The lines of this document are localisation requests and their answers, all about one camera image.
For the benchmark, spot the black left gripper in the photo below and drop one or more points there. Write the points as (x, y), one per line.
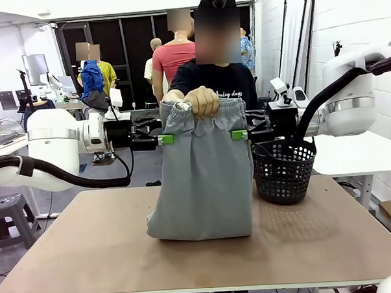
(118, 135)

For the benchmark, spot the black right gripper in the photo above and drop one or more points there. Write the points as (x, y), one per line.
(282, 123)

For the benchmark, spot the person in yellow shirt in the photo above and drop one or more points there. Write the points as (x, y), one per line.
(109, 75)

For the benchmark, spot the black cap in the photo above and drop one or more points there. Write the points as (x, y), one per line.
(203, 3)

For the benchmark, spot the person wearing black t-shirt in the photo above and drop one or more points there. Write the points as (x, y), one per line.
(231, 83)

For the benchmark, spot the grey plastic stool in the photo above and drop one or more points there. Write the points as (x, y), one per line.
(10, 213)

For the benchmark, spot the person's right forearm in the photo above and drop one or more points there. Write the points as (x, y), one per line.
(175, 95)

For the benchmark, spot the black tripod with long pole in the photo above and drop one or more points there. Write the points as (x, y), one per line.
(26, 92)

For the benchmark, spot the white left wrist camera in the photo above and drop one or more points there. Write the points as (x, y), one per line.
(115, 98)

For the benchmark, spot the black tripod with small camera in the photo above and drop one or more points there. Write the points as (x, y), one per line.
(338, 47)

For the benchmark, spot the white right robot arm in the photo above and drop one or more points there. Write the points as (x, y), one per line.
(349, 91)

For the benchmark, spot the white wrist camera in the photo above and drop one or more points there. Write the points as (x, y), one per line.
(278, 86)
(115, 98)

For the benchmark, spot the white desk with equipment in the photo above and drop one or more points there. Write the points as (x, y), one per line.
(4, 142)

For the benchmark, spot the person's right hand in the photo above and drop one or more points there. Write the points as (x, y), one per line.
(203, 100)

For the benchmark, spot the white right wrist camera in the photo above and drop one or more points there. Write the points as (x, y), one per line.
(278, 86)

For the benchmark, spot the grey framed wall panel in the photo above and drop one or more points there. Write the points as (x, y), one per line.
(34, 69)

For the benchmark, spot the mannequin torso in blue jeans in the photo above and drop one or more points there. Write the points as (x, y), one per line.
(44, 105)

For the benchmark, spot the black perforated plastic basket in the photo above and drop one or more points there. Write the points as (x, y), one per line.
(281, 178)

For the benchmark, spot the large white side table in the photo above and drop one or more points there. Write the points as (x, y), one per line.
(361, 155)

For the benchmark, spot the black crumpled cloth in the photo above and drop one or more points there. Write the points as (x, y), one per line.
(153, 183)

